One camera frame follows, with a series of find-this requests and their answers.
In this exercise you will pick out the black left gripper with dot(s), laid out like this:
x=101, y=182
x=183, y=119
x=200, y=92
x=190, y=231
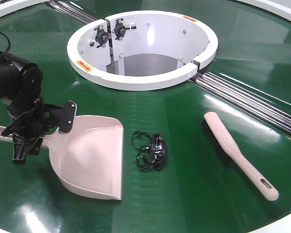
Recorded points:
x=31, y=125

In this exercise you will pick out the pink plastic dustpan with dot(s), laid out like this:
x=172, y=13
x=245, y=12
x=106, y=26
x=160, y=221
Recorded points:
x=88, y=160

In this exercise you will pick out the pink hand brush black bristles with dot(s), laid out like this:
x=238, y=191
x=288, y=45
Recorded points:
x=230, y=147

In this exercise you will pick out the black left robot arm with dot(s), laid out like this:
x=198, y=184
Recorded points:
x=20, y=85

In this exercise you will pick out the orange warning sticker front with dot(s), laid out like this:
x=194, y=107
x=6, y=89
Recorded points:
x=84, y=65

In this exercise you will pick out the orange warning sticker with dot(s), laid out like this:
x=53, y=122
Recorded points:
x=84, y=65
x=190, y=18

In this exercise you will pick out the left black bearing block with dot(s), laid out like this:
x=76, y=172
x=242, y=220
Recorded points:
x=102, y=36

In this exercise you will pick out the black bearing block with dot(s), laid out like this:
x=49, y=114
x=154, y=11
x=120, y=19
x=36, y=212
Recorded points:
x=102, y=36
x=120, y=29

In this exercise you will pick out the chrome rollers top left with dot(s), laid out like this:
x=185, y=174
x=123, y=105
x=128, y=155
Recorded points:
x=71, y=10

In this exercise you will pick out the chrome rollers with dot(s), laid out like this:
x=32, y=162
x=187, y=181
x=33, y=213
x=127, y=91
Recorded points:
x=245, y=99
x=71, y=10

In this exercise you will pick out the right black bearing block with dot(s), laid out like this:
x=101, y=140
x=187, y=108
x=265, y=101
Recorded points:
x=120, y=29

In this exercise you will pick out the white outer rim left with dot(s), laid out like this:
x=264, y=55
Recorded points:
x=15, y=5

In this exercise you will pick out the white rim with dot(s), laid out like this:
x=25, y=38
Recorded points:
x=15, y=5
x=270, y=6

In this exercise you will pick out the orange warning sticker back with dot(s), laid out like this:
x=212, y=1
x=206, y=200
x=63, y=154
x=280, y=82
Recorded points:
x=190, y=18

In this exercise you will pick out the chrome rollers right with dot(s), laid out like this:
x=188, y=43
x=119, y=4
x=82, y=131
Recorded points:
x=245, y=99

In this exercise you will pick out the white outer rim right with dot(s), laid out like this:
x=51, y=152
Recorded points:
x=270, y=6

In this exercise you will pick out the white central ring housing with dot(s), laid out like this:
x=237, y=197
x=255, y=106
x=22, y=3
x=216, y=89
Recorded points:
x=192, y=44

